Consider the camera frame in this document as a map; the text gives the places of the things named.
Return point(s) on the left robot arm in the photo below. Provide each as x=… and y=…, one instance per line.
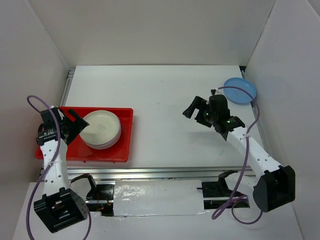
x=60, y=206

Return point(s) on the blue plate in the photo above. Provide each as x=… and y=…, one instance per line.
x=239, y=90

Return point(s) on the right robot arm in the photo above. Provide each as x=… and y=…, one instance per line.
x=274, y=185

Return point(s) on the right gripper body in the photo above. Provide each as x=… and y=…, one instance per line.
x=214, y=118

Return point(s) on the aluminium frame rail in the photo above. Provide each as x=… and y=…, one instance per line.
x=150, y=174

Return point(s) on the cream plate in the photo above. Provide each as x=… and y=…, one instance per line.
x=100, y=121

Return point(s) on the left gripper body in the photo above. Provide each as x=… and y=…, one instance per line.
x=61, y=121

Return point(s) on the white foil-taped cover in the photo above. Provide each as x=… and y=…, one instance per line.
x=158, y=198

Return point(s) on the purple plate back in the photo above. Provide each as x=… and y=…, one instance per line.
x=103, y=140

